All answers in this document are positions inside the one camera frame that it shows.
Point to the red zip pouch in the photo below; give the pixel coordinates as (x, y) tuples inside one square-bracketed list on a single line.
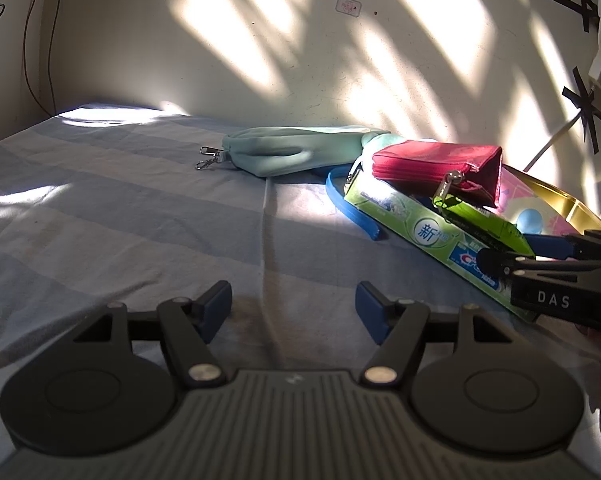
[(430, 160)]

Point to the pink tin box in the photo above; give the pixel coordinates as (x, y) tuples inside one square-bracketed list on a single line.
[(570, 210)]

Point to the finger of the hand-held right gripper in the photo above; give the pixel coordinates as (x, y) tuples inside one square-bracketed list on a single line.
[(503, 261), (555, 246)]

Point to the small green box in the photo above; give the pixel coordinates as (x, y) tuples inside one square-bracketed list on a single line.
[(480, 224)]

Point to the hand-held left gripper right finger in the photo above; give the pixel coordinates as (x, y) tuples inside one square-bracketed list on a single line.
[(370, 310)]

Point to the small wall sticker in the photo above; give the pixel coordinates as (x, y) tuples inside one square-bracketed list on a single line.
[(348, 6)]

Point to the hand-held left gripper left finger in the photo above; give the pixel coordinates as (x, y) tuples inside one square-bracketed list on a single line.
[(214, 307)]

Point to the mint green zip pouch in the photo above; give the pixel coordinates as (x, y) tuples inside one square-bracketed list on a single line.
[(280, 152)]

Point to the blue polka-dot bow headband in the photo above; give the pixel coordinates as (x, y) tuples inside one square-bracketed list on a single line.
[(351, 216)]

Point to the green toothpaste box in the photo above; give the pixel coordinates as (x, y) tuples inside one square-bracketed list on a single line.
[(420, 232)]

